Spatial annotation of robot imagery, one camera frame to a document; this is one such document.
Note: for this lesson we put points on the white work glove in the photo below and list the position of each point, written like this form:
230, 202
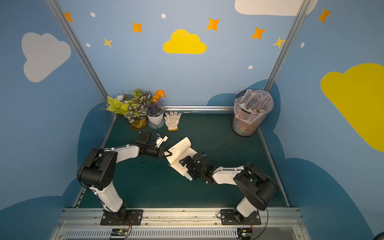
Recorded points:
172, 120

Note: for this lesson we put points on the artificial plant bouquet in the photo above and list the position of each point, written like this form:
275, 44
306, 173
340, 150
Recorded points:
136, 106

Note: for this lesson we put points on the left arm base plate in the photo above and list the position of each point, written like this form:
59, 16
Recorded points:
122, 218

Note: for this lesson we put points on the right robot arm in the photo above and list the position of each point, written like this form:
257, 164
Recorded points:
257, 187

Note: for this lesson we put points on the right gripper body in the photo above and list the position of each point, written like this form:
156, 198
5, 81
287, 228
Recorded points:
191, 165

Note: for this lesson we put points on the back aluminium frame bar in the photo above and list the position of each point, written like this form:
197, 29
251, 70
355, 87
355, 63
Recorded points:
199, 108

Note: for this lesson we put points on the pink trash bag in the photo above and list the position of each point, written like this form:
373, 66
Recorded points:
253, 106

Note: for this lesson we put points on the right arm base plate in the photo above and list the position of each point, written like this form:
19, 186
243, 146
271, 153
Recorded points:
230, 217

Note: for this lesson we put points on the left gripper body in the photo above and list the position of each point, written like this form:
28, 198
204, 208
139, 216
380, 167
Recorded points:
162, 151

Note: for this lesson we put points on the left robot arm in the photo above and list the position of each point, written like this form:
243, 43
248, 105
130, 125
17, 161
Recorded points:
108, 196

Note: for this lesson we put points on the right aluminium frame post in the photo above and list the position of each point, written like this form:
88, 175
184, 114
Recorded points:
291, 36

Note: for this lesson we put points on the right side frame bar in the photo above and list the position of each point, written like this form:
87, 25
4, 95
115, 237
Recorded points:
278, 180

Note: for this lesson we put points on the white flower pot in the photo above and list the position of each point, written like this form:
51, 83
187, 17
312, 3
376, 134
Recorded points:
156, 122

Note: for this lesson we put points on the left aluminium frame post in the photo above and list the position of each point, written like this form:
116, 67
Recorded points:
60, 16

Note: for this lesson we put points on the circuit board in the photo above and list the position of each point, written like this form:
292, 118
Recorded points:
244, 233
119, 234

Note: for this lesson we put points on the aluminium frame post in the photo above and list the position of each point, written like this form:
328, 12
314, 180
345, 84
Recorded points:
291, 36
60, 16

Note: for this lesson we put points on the left circuit board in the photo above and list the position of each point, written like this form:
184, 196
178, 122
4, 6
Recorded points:
119, 234

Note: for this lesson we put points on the purple covered book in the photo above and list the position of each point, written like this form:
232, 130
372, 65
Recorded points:
181, 150

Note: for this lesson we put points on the mesh trash bin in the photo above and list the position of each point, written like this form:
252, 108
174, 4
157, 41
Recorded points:
243, 129

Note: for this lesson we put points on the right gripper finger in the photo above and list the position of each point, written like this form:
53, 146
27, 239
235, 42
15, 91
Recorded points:
193, 174
186, 162

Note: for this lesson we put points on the right circuit board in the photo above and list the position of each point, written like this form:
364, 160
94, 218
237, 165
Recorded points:
244, 233

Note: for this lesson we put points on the aluminium front rail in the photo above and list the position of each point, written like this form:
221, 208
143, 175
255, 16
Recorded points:
181, 224

